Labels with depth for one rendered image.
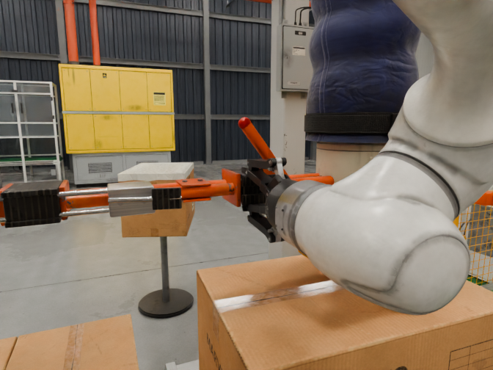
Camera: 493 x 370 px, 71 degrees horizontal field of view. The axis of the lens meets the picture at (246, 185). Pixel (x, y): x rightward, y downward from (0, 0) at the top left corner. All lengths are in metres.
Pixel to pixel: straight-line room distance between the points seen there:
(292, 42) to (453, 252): 1.51
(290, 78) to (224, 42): 10.21
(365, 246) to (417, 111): 0.14
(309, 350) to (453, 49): 0.49
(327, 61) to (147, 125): 7.26
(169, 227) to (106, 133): 5.77
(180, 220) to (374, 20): 1.75
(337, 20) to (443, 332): 0.61
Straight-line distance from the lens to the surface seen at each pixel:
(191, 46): 11.60
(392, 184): 0.34
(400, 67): 0.70
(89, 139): 7.85
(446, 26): 0.25
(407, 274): 0.30
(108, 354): 1.39
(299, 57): 1.76
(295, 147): 1.79
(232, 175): 0.62
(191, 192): 0.59
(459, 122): 0.36
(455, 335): 0.82
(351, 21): 0.69
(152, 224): 2.23
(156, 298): 2.80
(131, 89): 7.89
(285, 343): 0.65
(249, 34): 12.28
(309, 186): 0.42
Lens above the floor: 1.31
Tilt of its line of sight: 10 degrees down
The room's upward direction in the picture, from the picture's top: straight up
